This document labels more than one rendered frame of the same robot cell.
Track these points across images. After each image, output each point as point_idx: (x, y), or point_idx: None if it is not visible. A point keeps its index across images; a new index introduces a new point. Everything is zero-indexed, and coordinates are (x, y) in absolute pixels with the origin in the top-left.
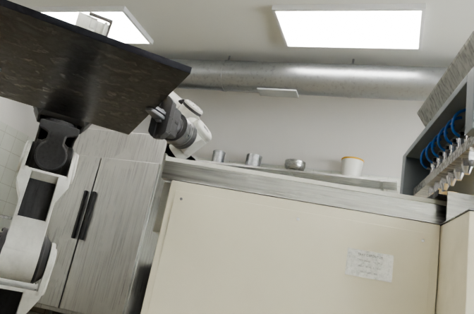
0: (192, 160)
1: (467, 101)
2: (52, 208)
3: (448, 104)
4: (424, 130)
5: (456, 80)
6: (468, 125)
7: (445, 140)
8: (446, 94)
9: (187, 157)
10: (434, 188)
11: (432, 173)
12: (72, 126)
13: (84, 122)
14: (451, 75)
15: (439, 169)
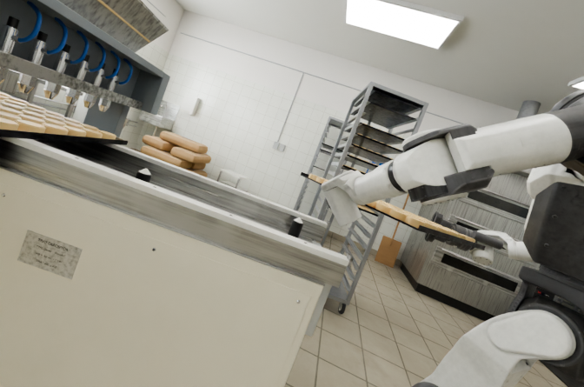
0: (304, 214)
1: (159, 93)
2: (447, 353)
3: (142, 64)
4: (88, 25)
5: (127, 10)
6: (155, 110)
7: (43, 11)
8: None
9: (335, 216)
10: (34, 87)
11: (51, 73)
12: (543, 269)
13: (529, 254)
14: (130, 3)
15: (76, 85)
